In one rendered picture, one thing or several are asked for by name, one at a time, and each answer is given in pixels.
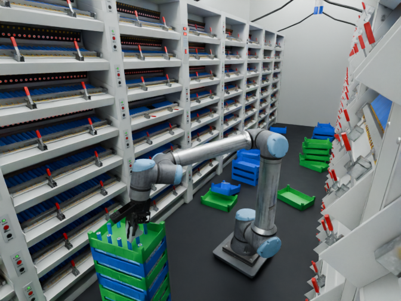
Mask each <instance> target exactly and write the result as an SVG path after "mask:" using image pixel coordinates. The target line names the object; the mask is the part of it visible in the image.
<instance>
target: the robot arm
mask: <svg viewBox="0 0 401 301"><path fill-rule="evenodd" d="M241 149H245V150H247V151H248V150H251V149H259V150H260V169H259V176H258V189H257V203H256V210H252V209H248V208H244V209H241V210H238V211H237V212H236V217H235V231H234V236H233V238H232V239H231V242H230V247H231V249H232V250H233V251H234V252H235V253H236V254H238V255H241V256H253V255H254V254H256V253H257V254H259V255H260V256H261V257H263V258H269V257H272V256H274V255H275V254H276V253H277V252H278V251H279V249H280V246H281V240H280V239H279V238H278V237H277V236H276V232H277V227H276V225H275V224H274V217H275V212H276V201H277V192H278V186H279V176H280V166H281V160H282V157H283V156H285V155H286V153H287V151H288V141H287V139H286V138H285V137H284V136H283V135H281V134H279V133H274V132H272V131H269V130H265V129H248V130H243V131H241V132H240V134H238V135H236V136H231V137H228V138H225V139H221V140H216V141H214V142H209V143H205V144H202V145H199V146H194V147H192V148H187V149H183V150H180V151H176V152H171V153H166V154H164V153H157V154H156V155H155V156H154V157H153V158H152V159H138V160H135V161H134V163H133V166H132V174H131V183H130V187H129V197H130V202H129V203H127V204H126V205H124V206H123V207H121V208H120V209H118V210H117V211H115V212H114V213H113V214H111V215H110V219H111V220H112V222H113V223H114V224H116V223H117V222H119V221H120V220H122V219H123V218H125V217H126V218H125V228H126V236H127V239H128V240H129V242H130V243H132V242H133V240H134V238H136V237H139V236H140V235H142V234H143V231H142V230H139V225H138V224H142V223H144V224H146V223H149V222H150V214H151V212H150V211H149V208H150V202H151V198H150V190H151V187H152V184H164V185H178V184H180V182H181V180H182V176H183V169H182V167H184V166H187V165H191V164H194V163H197V162H201V161H204V160H207V159H211V158H215V157H218V156H221V155H225V154H228V153H231V152H235V151H239V150H241ZM146 216H149V220H148V221H146V220H147V217H146Z"/></svg>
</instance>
